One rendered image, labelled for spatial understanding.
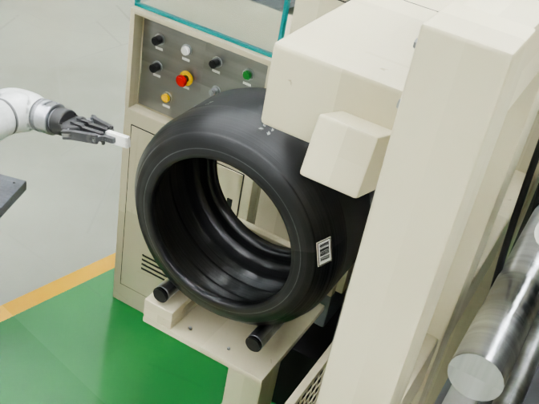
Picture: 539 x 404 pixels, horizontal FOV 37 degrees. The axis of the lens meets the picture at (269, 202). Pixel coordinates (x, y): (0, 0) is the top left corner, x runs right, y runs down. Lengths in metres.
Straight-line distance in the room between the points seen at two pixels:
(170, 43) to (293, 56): 1.50
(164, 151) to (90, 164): 2.39
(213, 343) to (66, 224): 1.82
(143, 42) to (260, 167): 1.19
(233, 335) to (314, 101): 1.00
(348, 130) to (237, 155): 0.60
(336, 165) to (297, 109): 0.16
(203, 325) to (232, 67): 0.89
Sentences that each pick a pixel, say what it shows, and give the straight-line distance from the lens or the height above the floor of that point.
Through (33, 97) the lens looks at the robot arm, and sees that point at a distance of 2.24.
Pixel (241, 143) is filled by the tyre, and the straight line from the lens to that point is 1.72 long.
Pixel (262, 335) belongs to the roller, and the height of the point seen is 0.92.
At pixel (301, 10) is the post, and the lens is 1.97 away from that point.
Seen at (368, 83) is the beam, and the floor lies 1.78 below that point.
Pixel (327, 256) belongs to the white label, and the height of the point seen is 1.23.
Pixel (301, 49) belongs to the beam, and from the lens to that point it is 1.27.
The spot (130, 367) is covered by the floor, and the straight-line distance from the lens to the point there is 3.14.
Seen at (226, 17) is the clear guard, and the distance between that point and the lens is 2.56.
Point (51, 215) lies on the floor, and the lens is 3.86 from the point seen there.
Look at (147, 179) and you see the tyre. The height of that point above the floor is 1.22.
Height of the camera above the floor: 2.28
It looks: 34 degrees down
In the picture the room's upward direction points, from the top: 11 degrees clockwise
